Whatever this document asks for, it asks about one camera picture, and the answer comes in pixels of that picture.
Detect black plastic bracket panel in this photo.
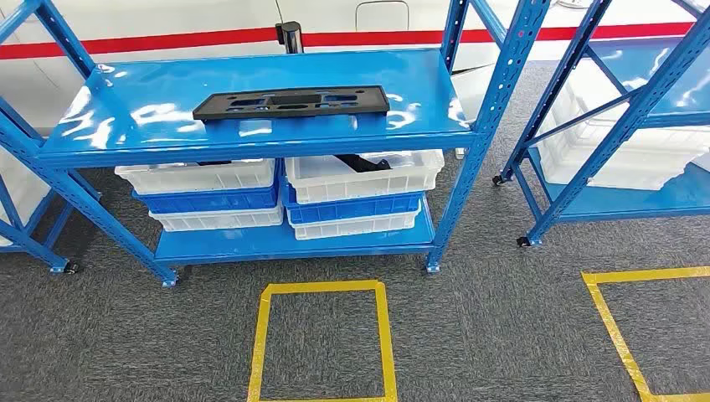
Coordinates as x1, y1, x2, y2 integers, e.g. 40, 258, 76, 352
193, 85, 391, 123

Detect white plastic crate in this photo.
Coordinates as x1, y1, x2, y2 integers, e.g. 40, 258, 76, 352
0, 145, 52, 214
537, 58, 710, 192
286, 202, 423, 241
284, 148, 446, 205
115, 158, 277, 195
148, 202, 285, 233

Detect chrome stanchion post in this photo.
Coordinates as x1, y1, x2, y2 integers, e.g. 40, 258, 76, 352
275, 21, 305, 54

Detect red barrier belt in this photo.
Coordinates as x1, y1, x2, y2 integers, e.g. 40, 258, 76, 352
0, 28, 279, 61
301, 22, 694, 49

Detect white car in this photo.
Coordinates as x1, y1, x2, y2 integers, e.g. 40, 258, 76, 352
0, 0, 556, 134

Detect blue metal shelf rack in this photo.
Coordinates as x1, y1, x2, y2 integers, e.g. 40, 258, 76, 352
0, 96, 102, 276
0, 0, 553, 288
492, 0, 710, 248

